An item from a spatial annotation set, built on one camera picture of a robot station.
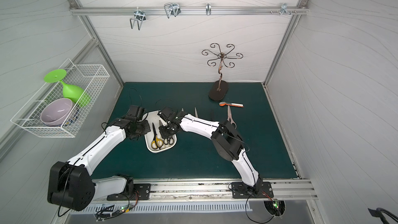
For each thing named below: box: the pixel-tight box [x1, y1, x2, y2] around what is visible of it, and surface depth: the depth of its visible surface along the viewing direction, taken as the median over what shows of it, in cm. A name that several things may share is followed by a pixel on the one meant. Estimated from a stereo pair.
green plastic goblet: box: [43, 68, 92, 108], surface depth 64 cm
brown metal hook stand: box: [201, 43, 244, 101], surface depth 109 cm
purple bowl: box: [40, 98, 75, 128], surface depth 62 cm
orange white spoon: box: [218, 101, 245, 108], surface depth 110 cm
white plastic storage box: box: [143, 110, 177, 153], surface depth 90 cm
